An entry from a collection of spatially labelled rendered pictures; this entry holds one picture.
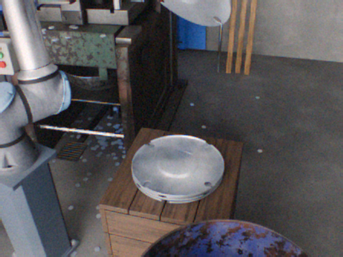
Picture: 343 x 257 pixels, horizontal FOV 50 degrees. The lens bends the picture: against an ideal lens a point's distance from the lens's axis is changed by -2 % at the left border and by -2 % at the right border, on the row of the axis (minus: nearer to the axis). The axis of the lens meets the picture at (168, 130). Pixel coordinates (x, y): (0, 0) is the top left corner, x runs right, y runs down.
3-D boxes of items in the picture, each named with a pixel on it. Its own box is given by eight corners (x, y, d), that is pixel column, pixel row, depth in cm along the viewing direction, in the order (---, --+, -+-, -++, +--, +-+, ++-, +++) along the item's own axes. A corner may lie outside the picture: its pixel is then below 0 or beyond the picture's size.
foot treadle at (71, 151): (78, 170, 157) (76, 160, 154) (57, 166, 158) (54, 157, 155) (123, 99, 203) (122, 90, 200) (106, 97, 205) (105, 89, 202)
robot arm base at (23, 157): (11, 182, 102) (1, 154, 96) (-23, 165, 108) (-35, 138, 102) (49, 151, 112) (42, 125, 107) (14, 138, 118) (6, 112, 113)
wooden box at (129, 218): (219, 297, 120) (227, 229, 100) (110, 272, 129) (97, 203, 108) (234, 209, 151) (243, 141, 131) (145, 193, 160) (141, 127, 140)
